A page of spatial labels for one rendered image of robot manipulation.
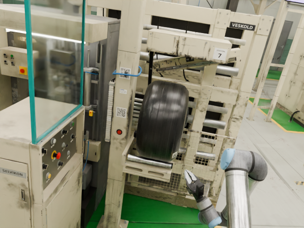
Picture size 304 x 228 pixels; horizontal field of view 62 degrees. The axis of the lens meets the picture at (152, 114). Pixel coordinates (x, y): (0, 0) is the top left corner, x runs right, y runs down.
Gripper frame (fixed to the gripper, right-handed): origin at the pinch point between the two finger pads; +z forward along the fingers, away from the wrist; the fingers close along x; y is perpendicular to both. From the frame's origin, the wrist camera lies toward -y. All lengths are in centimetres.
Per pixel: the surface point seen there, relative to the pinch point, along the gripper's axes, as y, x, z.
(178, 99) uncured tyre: -18.6, 12.9, 41.0
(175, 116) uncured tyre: -17.6, 5.1, 31.8
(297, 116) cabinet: 294, 400, -5
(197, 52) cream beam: -18, 47, 69
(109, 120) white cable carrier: 16, -27, 60
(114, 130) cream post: 20, -26, 52
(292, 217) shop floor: 117, 126, -96
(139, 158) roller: 22.5, -18.5, 25.0
